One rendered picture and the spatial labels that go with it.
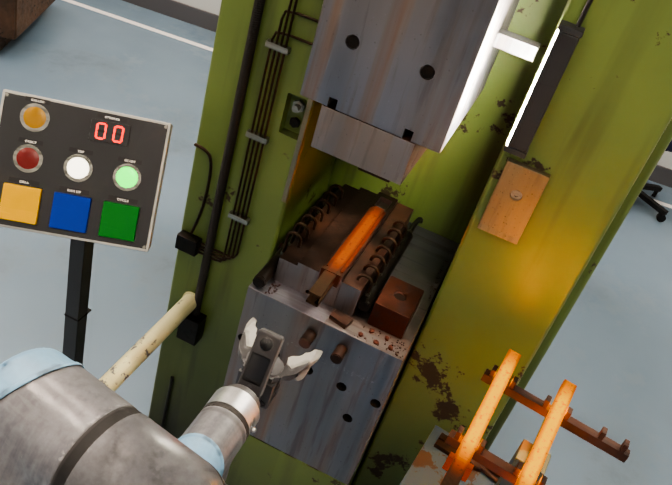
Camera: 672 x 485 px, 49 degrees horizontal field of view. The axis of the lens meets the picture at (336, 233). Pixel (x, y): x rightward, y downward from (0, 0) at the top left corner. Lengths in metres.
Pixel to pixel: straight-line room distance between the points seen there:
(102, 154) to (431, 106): 0.69
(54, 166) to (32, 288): 1.38
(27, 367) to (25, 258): 2.32
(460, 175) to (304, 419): 0.74
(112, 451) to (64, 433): 0.05
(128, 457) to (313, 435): 1.16
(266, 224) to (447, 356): 0.54
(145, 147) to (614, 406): 2.36
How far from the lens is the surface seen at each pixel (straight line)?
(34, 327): 2.81
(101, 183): 1.62
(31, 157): 1.64
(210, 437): 1.21
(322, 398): 1.75
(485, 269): 1.66
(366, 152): 1.45
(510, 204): 1.55
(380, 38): 1.37
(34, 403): 0.76
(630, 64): 1.46
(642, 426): 3.35
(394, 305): 1.62
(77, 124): 1.62
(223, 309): 2.01
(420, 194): 2.00
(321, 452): 1.87
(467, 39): 1.33
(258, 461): 2.00
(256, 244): 1.84
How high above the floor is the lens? 1.96
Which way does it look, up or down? 33 degrees down
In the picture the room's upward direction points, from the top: 18 degrees clockwise
